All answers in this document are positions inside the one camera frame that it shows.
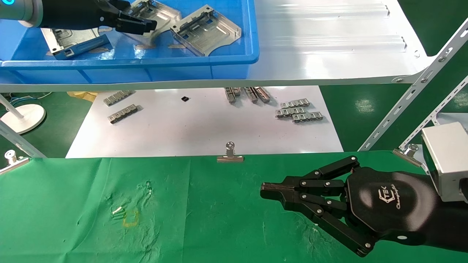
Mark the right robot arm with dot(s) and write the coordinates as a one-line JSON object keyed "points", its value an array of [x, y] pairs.
{"points": [[451, 226]]}

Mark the white metal shelf panel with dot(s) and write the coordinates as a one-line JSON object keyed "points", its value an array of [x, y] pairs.
{"points": [[329, 54]]}

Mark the white slotted metal strut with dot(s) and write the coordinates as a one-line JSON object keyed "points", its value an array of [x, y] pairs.
{"points": [[22, 140], [413, 89], [435, 117]]}

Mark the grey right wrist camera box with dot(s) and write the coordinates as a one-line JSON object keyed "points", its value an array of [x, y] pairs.
{"points": [[448, 160]]}

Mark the white flat board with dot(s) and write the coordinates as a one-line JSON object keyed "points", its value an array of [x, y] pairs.
{"points": [[204, 128]]}

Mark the yellow crumpled material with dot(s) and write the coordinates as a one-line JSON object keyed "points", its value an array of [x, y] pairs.
{"points": [[82, 96]]}

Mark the blue plastic bin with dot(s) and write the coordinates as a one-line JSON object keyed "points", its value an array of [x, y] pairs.
{"points": [[120, 69]]}

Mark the small black chip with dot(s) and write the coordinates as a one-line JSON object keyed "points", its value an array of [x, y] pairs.
{"points": [[185, 99]]}

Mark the small grey metal clip strip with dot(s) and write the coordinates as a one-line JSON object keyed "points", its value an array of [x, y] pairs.
{"points": [[230, 95], [117, 98], [263, 95], [237, 91], [123, 114], [251, 95], [289, 112], [307, 117], [294, 103]]}

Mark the green cloth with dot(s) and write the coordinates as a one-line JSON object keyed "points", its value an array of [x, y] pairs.
{"points": [[182, 212]]}

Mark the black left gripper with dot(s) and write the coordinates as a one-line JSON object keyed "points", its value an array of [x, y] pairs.
{"points": [[91, 14]]}

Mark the silver binder clip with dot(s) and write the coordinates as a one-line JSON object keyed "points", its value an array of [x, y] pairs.
{"points": [[407, 155], [230, 157], [12, 162]]}

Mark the white round stand base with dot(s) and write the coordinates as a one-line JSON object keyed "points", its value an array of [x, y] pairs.
{"points": [[25, 118]]}

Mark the sheet metal part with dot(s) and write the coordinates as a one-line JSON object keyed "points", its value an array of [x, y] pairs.
{"points": [[206, 34], [164, 16], [73, 40]]}

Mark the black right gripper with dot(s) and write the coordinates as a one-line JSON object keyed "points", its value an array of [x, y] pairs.
{"points": [[391, 204]]}

